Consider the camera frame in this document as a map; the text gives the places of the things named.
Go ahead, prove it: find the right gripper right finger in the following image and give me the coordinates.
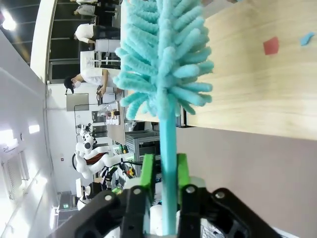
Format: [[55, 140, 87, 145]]
[[176, 153, 283, 238]]

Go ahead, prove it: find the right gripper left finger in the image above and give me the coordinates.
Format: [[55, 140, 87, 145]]
[[53, 153, 157, 238]]

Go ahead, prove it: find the teal microfiber duster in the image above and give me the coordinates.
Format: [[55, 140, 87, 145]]
[[112, 0, 215, 236]]

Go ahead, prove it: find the grey metal cabinet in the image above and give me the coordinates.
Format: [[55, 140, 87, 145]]
[[125, 130, 161, 165]]

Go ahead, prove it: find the background table with clutter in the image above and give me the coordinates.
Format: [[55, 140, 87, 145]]
[[105, 100, 127, 145]]

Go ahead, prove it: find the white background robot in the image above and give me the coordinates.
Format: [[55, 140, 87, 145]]
[[72, 123, 124, 179]]

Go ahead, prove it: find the masked person in white shirt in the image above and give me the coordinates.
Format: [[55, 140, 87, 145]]
[[63, 68, 124, 96]]

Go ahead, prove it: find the bending person in white shirt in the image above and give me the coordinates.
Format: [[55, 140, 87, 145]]
[[73, 23, 121, 46]]

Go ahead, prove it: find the red paper scrap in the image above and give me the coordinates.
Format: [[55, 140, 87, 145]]
[[263, 36, 280, 56]]

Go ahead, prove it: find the blue paper scrap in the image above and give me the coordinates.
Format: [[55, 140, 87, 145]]
[[300, 31, 316, 47]]

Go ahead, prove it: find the round ceiling light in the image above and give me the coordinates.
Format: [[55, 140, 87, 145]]
[[1, 13, 17, 32]]

